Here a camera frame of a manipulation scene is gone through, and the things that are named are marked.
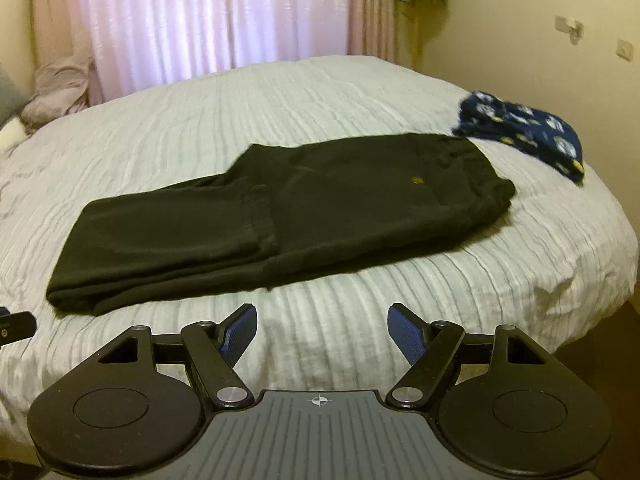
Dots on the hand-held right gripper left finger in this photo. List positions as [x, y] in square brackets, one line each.
[240, 332]

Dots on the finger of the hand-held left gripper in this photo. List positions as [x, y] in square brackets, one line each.
[17, 327]

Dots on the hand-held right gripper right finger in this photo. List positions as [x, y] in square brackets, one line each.
[404, 332]

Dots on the black pants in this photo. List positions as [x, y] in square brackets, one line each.
[300, 210]

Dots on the grey pillow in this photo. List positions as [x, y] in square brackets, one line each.
[7, 95]

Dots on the blue printed garment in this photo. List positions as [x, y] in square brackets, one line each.
[530, 130]

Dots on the pink crumpled pillow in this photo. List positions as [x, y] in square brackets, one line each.
[55, 90]

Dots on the bed with striped cover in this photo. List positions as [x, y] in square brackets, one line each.
[325, 100]

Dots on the pink curtain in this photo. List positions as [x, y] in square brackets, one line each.
[200, 10]

